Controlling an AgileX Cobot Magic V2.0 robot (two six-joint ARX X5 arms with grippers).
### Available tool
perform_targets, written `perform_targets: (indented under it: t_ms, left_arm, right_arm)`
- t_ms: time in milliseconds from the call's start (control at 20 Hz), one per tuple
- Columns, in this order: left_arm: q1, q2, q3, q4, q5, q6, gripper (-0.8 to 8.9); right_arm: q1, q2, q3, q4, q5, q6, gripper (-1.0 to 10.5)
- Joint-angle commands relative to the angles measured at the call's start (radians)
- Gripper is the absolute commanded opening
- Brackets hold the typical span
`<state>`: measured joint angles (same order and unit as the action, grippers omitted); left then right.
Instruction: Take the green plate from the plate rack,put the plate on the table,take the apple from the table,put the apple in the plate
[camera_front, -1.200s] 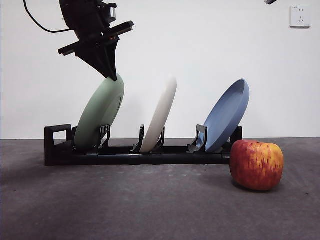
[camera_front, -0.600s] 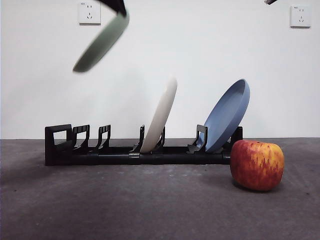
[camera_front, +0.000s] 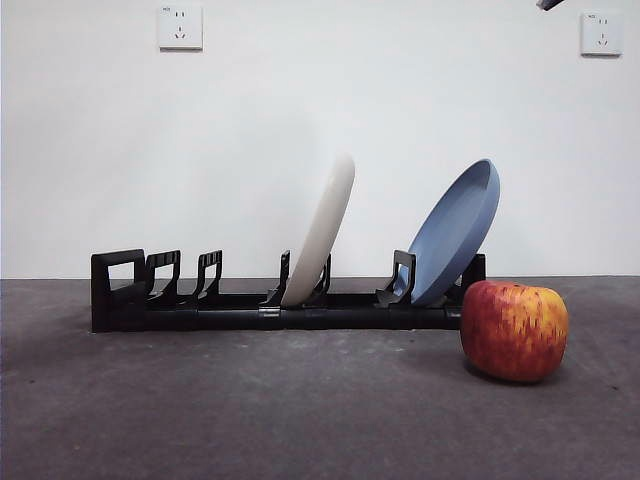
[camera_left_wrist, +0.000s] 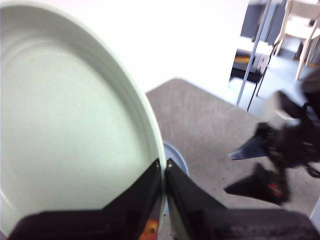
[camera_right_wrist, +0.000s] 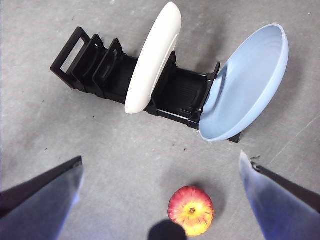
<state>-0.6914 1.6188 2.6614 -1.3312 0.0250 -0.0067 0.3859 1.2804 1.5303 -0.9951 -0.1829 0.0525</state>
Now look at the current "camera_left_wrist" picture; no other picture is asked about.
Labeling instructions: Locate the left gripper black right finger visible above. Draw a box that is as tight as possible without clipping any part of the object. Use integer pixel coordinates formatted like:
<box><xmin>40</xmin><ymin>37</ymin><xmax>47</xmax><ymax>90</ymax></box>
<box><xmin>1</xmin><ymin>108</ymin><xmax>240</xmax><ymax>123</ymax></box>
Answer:
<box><xmin>165</xmin><ymin>157</ymin><xmax>320</xmax><ymax>240</ymax></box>

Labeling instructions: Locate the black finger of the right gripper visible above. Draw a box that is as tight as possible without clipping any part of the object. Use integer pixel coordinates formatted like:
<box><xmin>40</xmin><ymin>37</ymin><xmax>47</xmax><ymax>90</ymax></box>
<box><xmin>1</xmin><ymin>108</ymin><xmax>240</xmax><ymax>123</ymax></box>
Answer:
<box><xmin>223</xmin><ymin>162</ymin><xmax>291</xmax><ymax>207</ymax></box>
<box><xmin>227</xmin><ymin>122</ymin><xmax>273</xmax><ymax>161</ymax></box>

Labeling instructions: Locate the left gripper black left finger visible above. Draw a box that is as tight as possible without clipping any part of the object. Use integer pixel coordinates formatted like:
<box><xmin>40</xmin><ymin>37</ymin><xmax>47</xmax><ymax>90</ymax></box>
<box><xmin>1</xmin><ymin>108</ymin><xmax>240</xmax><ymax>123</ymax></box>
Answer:
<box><xmin>9</xmin><ymin>158</ymin><xmax>163</xmax><ymax>240</ymax></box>

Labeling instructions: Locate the red yellow apple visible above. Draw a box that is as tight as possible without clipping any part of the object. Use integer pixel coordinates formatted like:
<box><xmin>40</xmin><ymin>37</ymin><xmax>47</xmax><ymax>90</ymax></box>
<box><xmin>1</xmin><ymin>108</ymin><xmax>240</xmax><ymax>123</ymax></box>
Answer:
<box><xmin>138</xmin><ymin>219</ymin><xmax>160</xmax><ymax>240</ymax></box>

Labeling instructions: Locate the green plate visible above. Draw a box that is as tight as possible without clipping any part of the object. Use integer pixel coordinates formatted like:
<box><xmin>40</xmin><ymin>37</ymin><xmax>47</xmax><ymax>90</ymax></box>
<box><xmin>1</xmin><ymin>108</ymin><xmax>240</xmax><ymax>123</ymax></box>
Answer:
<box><xmin>0</xmin><ymin>0</ymin><xmax>167</xmax><ymax>238</ymax></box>

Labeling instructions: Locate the blue plate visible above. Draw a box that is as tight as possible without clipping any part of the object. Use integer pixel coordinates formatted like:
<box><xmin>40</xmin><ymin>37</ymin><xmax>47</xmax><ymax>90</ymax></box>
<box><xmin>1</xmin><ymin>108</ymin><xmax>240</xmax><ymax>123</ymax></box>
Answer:
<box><xmin>162</xmin><ymin>140</ymin><xmax>190</xmax><ymax>180</ymax></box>

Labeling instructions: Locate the pale wooden chair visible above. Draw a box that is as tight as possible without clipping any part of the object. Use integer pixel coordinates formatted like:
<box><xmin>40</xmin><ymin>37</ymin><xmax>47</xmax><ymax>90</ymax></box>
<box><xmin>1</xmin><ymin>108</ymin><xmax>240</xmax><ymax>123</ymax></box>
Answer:
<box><xmin>271</xmin><ymin>0</ymin><xmax>320</xmax><ymax>81</ymax></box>

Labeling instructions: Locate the dark grey cabinet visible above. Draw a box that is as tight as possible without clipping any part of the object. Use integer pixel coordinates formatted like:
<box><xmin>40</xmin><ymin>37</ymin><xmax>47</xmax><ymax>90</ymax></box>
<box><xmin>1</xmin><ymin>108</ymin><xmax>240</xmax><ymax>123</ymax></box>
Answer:
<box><xmin>240</xmin><ymin>0</ymin><xmax>287</xmax><ymax>47</ymax></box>

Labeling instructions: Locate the pale grey camera box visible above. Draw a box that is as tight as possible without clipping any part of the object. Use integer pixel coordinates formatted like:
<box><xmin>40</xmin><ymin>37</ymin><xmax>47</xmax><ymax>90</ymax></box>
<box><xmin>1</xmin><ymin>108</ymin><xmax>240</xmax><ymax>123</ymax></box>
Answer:
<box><xmin>261</xmin><ymin>90</ymin><xmax>302</xmax><ymax>129</ymax></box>

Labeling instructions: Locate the grey metal post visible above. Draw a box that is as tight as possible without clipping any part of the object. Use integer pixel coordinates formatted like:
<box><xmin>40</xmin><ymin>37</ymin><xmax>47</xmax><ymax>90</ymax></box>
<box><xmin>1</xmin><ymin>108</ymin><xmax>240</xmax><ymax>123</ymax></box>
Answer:
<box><xmin>236</xmin><ymin>0</ymin><xmax>273</xmax><ymax>107</ymax></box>

